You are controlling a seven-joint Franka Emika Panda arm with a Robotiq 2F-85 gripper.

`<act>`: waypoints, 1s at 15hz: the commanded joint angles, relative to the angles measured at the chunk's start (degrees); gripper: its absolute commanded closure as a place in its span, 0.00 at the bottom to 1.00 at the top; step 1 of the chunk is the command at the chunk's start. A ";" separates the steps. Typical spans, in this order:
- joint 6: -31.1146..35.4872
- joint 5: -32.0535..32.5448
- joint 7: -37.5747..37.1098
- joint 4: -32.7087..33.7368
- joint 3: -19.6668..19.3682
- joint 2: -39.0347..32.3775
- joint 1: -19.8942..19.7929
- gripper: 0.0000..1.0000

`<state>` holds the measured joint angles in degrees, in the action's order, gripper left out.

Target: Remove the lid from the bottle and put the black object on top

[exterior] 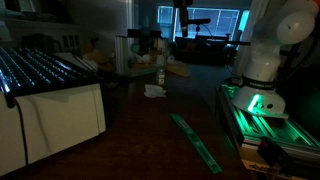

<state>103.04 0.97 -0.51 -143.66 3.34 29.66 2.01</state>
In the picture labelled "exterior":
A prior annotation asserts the black camera on stand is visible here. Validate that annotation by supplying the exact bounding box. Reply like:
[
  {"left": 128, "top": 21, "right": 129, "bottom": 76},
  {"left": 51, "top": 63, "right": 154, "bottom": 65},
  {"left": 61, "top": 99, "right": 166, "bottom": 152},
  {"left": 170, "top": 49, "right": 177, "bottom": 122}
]
[{"left": 188, "top": 18, "right": 211, "bottom": 25}]

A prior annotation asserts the green flat ruler strip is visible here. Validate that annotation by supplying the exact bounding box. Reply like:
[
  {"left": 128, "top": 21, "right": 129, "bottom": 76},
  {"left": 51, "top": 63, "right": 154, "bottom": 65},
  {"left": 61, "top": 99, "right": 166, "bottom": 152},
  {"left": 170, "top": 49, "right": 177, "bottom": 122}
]
[{"left": 170, "top": 114, "right": 222, "bottom": 174}]

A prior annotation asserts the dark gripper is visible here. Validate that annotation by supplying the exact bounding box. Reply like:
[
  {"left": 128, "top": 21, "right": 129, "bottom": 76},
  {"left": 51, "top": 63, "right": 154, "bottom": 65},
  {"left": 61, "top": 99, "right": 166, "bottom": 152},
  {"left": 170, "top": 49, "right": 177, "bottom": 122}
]
[{"left": 173, "top": 0, "right": 193, "bottom": 37}]

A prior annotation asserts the black ribbed rack top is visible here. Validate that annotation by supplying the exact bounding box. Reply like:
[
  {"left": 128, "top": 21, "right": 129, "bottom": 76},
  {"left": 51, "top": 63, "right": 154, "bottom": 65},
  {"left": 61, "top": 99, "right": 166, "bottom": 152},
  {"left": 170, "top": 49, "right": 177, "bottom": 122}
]
[{"left": 0, "top": 47, "right": 102, "bottom": 108}]

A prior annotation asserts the metal frame stand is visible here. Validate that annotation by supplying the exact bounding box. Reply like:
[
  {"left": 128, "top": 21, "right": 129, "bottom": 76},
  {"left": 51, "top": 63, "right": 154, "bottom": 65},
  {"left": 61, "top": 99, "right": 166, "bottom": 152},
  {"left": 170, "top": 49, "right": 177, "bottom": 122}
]
[{"left": 115, "top": 29, "right": 169, "bottom": 77}]

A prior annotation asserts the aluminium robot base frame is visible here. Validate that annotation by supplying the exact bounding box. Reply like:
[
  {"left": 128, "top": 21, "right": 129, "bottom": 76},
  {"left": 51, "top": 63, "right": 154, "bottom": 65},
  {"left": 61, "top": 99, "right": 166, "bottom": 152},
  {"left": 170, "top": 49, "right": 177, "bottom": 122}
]
[{"left": 216, "top": 84, "right": 320, "bottom": 179}]

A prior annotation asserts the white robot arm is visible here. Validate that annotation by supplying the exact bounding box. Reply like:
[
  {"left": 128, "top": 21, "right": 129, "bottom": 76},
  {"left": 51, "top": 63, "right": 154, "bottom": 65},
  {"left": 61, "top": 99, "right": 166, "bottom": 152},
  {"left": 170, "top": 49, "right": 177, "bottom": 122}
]
[{"left": 231, "top": 0, "right": 319, "bottom": 118}]

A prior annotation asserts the crumpled white tissue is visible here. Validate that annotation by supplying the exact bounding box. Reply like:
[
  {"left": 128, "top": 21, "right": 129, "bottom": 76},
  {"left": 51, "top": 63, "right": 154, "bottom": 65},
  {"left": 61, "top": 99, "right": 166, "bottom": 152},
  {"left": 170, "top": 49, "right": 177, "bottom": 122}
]
[{"left": 144, "top": 84, "right": 166, "bottom": 98}]

